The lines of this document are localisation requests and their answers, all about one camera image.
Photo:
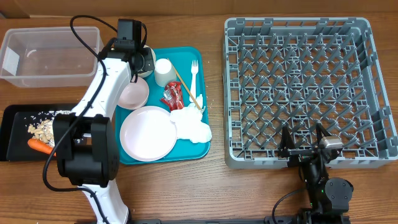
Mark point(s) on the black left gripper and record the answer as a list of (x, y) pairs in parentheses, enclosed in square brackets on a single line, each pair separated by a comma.
[(148, 63)]

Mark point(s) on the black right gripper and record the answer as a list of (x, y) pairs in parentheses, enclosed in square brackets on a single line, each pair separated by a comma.
[(286, 148)]

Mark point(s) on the pink bowl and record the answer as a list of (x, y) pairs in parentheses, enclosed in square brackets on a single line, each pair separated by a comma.
[(134, 95)]

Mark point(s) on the food scraps pile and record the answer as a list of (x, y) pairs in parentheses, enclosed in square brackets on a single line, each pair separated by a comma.
[(41, 126)]

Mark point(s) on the orange carrot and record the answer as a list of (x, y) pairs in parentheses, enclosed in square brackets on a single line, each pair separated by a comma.
[(39, 146)]

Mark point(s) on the white bowl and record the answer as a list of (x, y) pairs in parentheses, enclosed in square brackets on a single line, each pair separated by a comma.
[(149, 59)]

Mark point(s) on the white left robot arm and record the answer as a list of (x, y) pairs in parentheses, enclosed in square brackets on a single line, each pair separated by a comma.
[(85, 145)]

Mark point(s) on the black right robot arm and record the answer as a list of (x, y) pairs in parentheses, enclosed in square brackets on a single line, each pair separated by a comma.
[(329, 197)]

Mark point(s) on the grey dishwasher rack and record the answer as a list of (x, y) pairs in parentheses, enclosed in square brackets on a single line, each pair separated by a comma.
[(295, 73)]

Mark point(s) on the black waste tray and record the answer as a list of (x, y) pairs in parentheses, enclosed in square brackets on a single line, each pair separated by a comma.
[(14, 129)]

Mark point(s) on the white upside-down cup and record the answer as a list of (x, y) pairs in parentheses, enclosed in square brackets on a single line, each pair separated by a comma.
[(164, 72)]

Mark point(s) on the red snack wrapper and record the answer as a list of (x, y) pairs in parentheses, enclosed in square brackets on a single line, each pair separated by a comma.
[(172, 96)]

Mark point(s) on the wooden chopstick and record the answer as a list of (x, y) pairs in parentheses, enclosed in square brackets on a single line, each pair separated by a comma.
[(187, 89)]

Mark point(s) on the white plastic fork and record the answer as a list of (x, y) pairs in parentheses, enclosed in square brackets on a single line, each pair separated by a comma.
[(194, 71)]

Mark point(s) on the pink plate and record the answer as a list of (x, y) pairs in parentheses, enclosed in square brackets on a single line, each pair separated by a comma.
[(147, 134)]

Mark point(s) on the crumpled white tissue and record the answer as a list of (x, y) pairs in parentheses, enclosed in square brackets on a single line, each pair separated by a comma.
[(189, 124)]

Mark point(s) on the clear plastic bin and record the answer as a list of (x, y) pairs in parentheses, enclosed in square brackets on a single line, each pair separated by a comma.
[(45, 57)]

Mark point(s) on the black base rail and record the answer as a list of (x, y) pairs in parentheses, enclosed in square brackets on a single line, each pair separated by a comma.
[(266, 220)]

